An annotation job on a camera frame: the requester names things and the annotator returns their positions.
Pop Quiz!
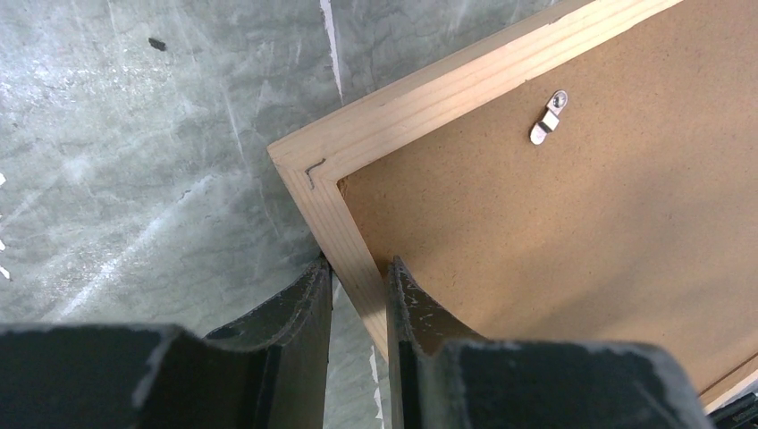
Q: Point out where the wooden picture frame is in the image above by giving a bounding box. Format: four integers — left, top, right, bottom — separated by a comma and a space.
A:
268, 1, 757, 410

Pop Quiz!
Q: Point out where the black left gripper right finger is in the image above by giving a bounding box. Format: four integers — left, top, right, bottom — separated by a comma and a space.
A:
387, 258, 712, 428

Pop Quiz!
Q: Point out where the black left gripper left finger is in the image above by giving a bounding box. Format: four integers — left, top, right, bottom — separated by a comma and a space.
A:
1, 257, 333, 428

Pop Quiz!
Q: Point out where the silver frame retaining clip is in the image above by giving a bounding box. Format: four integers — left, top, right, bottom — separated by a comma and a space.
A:
529, 89, 569, 146

